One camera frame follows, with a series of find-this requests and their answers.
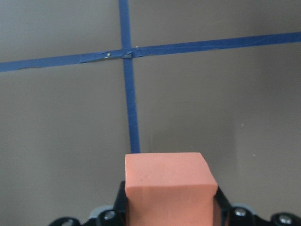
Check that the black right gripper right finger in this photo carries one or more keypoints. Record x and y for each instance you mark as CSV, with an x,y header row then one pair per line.
x,y
226,214

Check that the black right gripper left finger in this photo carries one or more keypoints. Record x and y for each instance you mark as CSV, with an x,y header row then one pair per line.
x,y
114,215

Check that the orange foam cube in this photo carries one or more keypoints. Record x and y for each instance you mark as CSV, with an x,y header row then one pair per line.
x,y
169,189

